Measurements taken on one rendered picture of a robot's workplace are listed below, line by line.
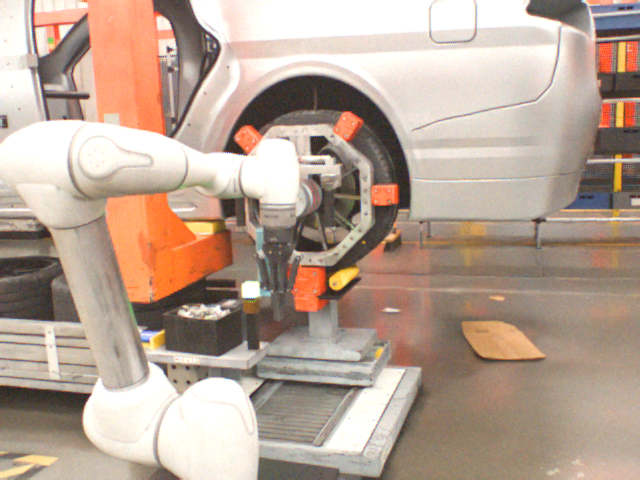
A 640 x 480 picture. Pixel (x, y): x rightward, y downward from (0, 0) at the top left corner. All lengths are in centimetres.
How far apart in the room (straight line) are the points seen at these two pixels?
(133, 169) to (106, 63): 139
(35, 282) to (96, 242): 202
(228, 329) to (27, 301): 141
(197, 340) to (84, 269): 84
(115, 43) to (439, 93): 115
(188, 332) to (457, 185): 114
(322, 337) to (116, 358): 159
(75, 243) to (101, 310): 15
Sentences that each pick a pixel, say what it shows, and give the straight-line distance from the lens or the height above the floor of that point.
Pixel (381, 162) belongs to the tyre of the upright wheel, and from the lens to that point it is 264.
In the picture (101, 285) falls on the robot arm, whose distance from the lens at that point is 136.
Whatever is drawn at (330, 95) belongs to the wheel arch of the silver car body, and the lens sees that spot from 304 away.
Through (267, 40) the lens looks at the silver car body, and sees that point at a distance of 280.
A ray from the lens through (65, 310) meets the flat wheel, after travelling 303.
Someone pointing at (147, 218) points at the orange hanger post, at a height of 82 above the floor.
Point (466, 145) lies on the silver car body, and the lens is 260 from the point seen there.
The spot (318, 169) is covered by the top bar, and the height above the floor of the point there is 97.
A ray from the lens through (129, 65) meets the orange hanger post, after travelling 246.
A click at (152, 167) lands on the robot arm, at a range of 117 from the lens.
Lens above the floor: 112
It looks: 10 degrees down
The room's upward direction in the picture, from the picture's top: 2 degrees counter-clockwise
